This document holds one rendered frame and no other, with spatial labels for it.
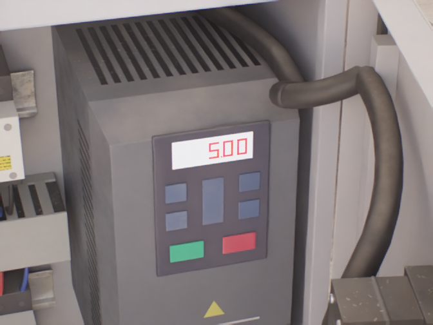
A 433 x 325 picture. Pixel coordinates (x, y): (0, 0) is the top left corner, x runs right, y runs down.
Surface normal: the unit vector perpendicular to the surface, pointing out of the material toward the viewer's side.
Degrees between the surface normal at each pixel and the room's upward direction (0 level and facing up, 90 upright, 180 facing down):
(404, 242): 90
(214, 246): 90
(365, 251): 35
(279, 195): 90
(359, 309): 0
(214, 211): 90
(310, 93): 64
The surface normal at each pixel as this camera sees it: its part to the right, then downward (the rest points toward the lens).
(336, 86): -0.21, -0.11
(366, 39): 0.07, 0.49
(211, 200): 0.29, 0.47
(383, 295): 0.00, -0.87
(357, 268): -0.34, -0.28
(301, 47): -0.96, 0.14
